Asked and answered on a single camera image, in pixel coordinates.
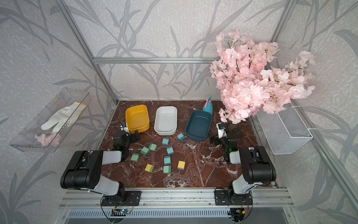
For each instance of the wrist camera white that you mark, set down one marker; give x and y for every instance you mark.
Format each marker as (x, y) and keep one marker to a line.
(221, 130)
(124, 127)

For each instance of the green plug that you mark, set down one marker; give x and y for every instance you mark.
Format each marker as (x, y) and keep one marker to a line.
(152, 147)
(135, 157)
(144, 151)
(167, 169)

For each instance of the small pink flower sprig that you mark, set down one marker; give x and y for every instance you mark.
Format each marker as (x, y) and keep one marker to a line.
(48, 139)

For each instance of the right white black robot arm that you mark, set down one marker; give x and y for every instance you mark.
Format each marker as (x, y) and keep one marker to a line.
(257, 168)

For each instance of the right circuit board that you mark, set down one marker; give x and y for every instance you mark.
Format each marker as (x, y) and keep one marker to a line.
(237, 213)

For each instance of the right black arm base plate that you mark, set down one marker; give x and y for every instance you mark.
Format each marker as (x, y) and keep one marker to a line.
(227, 197)

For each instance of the white wire mesh basket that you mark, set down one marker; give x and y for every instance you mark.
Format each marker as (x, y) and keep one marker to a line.
(285, 131)

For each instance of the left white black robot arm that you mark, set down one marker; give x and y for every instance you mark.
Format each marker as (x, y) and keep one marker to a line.
(84, 169)

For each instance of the white plastic storage box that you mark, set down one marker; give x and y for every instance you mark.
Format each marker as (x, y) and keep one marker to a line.
(166, 120)

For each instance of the yellow plastic storage box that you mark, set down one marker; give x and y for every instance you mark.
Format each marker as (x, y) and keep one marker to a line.
(137, 118)

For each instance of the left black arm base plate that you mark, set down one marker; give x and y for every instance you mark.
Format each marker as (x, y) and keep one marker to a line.
(130, 198)

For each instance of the aluminium front rail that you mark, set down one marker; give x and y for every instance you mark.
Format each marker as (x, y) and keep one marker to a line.
(182, 198)

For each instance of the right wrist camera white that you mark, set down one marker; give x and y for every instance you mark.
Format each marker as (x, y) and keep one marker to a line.
(221, 130)

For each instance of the teal plug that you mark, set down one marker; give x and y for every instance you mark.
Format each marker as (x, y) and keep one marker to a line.
(165, 141)
(181, 137)
(167, 160)
(170, 150)

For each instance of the clear acrylic wall shelf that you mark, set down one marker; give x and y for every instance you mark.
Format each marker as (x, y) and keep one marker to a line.
(25, 141)

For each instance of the pink artificial blossom tree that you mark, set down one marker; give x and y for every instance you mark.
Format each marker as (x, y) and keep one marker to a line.
(247, 87)

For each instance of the dark teal storage box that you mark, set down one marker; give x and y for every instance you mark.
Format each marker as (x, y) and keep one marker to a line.
(198, 126)

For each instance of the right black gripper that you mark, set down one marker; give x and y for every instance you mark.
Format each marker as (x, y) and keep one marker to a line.
(216, 139)

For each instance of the left circuit board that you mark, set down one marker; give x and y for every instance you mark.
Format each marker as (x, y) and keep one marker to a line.
(120, 212)

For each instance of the circuit board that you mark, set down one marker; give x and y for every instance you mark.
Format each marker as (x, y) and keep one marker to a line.
(237, 213)
(120, 212)

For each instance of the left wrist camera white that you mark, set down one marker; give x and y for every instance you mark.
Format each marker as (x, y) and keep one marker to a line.
(124, 127)

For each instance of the white work glove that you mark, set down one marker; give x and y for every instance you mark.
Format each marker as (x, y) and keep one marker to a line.
(64, 117)

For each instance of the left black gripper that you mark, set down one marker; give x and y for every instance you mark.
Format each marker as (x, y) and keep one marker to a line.
(132, 136)

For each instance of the teal pink spray bottle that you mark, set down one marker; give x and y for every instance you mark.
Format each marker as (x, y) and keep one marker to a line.
(208, 106)

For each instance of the yellow plug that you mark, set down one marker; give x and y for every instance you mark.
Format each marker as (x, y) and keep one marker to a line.
(149, 168)
(181, 165)

